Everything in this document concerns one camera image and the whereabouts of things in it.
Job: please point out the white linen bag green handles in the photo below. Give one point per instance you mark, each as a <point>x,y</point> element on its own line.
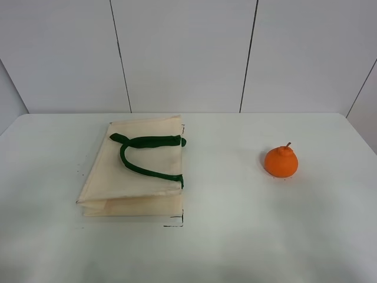
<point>137,171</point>

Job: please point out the orange with stem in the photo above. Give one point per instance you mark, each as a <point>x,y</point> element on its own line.
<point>281,161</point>

